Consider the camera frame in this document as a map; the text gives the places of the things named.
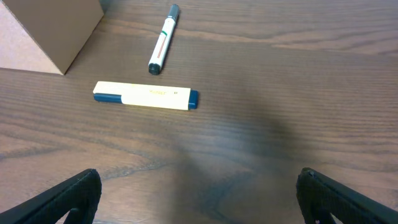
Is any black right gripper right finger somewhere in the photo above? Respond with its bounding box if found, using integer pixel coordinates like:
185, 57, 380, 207
296, 167, 397, 224

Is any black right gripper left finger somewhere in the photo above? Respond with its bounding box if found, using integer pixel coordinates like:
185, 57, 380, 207
1, 169, 102, 224

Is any white black-capped marker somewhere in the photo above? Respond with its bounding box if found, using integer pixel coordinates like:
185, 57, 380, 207
148, 4, 180, 75

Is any brown cardboard box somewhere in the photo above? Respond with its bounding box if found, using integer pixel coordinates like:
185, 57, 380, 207
1, 0, 104, 75

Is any yellow highlighter blue cap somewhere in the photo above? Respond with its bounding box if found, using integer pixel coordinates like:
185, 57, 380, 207
93, 81, 199, 110

